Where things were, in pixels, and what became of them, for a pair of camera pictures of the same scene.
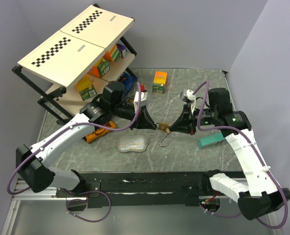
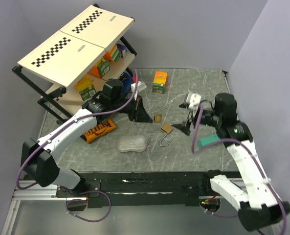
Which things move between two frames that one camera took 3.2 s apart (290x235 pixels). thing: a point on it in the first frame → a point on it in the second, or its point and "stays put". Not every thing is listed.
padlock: x=165 y=126 → x=158 y=118
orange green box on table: x=159 y=81 stays put
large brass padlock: x=167 y=131 stays put
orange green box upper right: x=114 y=55 stays put
